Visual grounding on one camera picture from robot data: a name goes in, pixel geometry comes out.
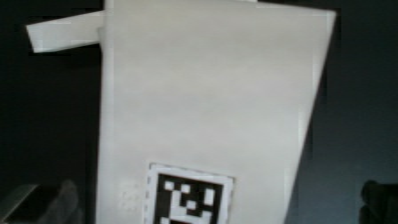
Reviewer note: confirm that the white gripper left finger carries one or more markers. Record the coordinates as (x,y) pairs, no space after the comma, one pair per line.
(41,204)

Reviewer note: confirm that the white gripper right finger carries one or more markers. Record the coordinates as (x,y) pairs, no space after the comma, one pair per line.
(379,210)

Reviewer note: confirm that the small white cabinet top block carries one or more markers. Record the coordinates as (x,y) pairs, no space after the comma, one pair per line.
(212,70)

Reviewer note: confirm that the white U-shaped obstacle frame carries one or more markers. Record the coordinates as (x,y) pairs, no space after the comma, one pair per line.
(66,33)

